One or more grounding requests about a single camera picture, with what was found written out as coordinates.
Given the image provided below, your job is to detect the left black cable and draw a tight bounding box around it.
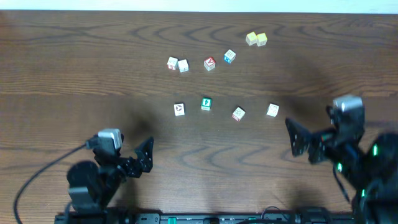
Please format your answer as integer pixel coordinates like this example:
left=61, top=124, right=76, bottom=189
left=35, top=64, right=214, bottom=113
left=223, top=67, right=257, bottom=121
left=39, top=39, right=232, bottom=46
left=12, top=141, right=97, bottom=224

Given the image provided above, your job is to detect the white block plain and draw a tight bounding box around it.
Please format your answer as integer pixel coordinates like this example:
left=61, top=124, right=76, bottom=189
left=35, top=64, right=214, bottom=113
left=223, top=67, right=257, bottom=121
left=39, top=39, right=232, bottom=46
left=178, top=59, right=189, bottom=72

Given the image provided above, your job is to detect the white block red side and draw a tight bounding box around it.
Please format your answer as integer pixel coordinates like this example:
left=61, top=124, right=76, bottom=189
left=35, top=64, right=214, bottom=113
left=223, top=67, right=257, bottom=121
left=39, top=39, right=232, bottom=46
left=167, top=57, right=178, bottom=70

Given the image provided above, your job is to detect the yellow block right of pair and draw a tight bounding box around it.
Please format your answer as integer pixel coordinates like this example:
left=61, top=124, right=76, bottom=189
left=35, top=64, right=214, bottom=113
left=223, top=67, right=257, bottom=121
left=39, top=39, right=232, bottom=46
left=256, top=33, right=268, bottom=47

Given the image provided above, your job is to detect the yellow block left of pair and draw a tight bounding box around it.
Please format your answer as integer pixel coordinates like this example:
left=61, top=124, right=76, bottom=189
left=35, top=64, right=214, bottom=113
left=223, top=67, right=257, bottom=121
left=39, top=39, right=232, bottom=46
left=246, top=32, right=257, bottom=45

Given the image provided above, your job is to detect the white block red edge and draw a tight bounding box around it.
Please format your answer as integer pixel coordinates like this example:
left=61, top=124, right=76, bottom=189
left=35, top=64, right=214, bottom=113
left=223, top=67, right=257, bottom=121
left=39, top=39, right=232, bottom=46
left=232, top=106, right=246, bottom=121

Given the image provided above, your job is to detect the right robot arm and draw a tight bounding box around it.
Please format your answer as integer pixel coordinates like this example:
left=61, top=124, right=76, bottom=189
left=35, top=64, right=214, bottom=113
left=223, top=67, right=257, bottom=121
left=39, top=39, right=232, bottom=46
left=285, top=118, right=397, bottom=223

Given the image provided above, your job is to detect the white block dragonfly picture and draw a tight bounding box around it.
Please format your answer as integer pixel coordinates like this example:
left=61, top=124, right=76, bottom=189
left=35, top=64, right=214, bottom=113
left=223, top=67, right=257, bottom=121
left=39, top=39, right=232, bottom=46
left=266, top=103, right=279, bottom=117

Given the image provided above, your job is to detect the yellow block of pair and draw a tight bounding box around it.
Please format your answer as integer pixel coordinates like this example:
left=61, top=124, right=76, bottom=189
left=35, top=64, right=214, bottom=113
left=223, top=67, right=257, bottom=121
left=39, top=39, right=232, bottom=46
left=246, top=32, right=257, bottom=45
left=256, top=33, right=268, bottom=47

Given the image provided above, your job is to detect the blue edged alphabet block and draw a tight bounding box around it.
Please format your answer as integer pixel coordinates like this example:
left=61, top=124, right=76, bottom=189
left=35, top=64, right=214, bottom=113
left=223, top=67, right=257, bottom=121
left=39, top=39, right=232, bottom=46
left=224, top=49, right=236, bottom=64

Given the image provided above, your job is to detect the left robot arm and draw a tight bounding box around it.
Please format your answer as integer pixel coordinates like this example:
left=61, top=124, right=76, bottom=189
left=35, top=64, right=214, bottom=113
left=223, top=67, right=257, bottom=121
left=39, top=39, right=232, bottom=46
left=67, top=135, right=154, bottom=215

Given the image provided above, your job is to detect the white block soccer ball picture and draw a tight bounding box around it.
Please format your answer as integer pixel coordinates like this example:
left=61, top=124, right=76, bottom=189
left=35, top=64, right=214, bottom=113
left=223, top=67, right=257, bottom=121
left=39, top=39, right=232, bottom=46
left=174, top=103, right=185, bottom=116

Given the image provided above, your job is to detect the red letter A block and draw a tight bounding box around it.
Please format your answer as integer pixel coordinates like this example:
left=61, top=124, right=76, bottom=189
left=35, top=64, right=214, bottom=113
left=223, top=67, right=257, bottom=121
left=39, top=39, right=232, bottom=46
left=204, top=57, right=216, bottom=71

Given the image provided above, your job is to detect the green edged alphabet block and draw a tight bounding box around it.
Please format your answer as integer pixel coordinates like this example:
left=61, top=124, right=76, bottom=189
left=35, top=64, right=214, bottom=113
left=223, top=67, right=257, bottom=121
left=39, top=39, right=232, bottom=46
left=201, top=97, right=212, bottom=111

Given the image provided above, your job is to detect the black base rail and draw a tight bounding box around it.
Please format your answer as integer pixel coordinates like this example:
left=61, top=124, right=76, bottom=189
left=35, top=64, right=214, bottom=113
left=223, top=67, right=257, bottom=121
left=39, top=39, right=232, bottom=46
left=54, top=207, right=355, bottom=224

